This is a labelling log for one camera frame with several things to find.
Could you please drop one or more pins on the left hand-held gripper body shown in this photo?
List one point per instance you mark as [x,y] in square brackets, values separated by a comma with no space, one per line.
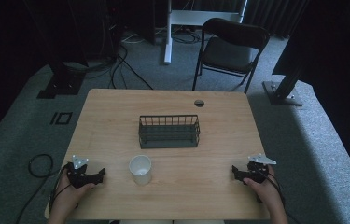
[77,175]

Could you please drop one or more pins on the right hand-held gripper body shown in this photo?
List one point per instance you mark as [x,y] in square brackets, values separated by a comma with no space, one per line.
[258,172]

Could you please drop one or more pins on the person's right hand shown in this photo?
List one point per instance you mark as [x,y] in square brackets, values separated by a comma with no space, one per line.
[264,189]

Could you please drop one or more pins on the person's left hand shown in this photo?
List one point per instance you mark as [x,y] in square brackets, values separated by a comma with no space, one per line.
[70,196]

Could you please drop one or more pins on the translucent plastic cup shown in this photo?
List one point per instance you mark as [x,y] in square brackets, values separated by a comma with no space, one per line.
[140,169]

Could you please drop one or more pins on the black stand with metal base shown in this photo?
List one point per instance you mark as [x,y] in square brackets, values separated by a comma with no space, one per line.
[283,91]

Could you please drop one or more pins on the black stand with flat base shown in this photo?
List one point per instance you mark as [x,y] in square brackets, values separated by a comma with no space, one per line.
[62,82]

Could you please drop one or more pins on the black folding chair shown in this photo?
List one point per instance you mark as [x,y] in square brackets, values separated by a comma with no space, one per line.
[230,54]

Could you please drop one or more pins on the dark curtain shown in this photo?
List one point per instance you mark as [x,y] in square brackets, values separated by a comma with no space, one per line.
[272,15]

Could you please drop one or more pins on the white desk frame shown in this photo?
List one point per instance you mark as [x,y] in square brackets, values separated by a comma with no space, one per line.
[175,18]

